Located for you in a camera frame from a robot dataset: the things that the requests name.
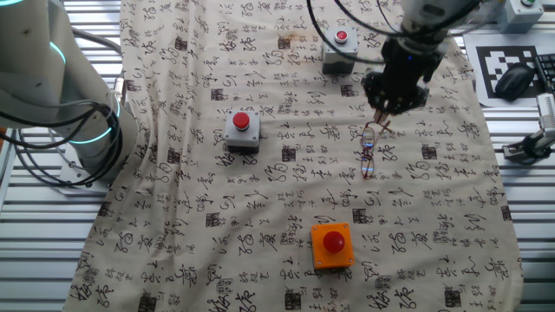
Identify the grey box small red button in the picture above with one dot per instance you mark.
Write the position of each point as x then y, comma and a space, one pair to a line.
340, 54

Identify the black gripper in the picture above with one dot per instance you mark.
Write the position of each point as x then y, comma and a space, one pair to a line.
405, 65

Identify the black white marker sheet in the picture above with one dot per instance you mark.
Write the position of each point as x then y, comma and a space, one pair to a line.
470, 65

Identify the grey box green button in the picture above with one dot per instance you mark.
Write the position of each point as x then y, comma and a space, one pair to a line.
516, 19

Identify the black keyboard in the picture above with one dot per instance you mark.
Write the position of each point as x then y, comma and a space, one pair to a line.
547, 69

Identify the grey box large red button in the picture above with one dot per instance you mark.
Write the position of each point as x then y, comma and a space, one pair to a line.
249, 136

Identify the black computer mouse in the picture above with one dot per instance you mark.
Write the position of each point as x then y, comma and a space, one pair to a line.
513, 82

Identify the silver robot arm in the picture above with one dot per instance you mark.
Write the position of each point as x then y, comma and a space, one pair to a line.
34, 65

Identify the dark red framed glasses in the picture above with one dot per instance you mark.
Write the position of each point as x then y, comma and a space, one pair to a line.
367, 167

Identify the metal base plate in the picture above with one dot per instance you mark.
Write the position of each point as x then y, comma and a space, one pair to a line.
69, 177

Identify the camera mount clamp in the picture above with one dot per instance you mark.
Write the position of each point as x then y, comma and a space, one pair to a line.
533, 146

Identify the orange box red button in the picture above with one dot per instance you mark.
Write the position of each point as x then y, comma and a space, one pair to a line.
321, 255

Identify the beige calligraphy print cloth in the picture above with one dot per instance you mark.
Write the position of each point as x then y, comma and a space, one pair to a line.
260, 195

